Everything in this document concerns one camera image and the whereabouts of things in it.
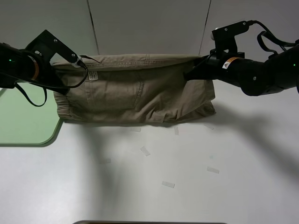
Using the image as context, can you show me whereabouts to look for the clear tape piece front right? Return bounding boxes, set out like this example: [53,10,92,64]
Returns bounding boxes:
[206,167,220,174]

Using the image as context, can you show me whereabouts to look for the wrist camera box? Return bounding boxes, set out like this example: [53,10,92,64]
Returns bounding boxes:
[25,30,84,68]
[212,21,249,53]

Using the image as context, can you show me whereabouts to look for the clear tape piece middle left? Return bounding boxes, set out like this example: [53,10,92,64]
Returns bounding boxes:
[130,127,141,132]

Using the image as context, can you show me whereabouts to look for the left black camera cable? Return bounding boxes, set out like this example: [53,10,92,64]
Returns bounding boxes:
[14,55,99,107]

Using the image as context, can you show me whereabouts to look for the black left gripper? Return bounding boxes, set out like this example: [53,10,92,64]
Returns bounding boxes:
[24,44,71,96]

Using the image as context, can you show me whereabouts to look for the clear tape piece front centre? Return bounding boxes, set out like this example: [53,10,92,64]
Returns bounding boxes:
[162,181,175,188]

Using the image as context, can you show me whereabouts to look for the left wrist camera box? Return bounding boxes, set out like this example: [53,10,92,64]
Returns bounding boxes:
[25,30,84,68]

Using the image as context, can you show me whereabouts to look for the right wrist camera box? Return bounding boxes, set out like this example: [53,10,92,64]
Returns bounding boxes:
[212,21,249,53]

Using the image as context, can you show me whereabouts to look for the clear tape piece middle right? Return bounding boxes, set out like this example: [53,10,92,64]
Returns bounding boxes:
[174,126,179,135]

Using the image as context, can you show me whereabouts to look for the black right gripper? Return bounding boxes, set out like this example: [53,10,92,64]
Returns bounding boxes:
[184,49,245,81]

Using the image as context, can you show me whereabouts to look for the khaki shorts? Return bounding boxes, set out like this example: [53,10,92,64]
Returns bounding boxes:
[53,54,215,124]

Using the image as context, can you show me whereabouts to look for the black camera cable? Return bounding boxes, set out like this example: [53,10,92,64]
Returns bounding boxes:
[247,20,299,59]
[14,55,99,107]

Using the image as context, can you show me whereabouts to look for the green plastic tray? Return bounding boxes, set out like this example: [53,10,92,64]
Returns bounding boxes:
[0,88,63,147]

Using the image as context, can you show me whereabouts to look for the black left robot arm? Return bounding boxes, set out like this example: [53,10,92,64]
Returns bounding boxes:
[0,43,70,95]

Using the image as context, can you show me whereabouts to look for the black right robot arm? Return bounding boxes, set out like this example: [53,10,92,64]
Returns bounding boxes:
[184,46,299,96]

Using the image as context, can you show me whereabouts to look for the right black camera cable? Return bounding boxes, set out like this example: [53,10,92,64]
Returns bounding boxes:
[247,20,299,59]

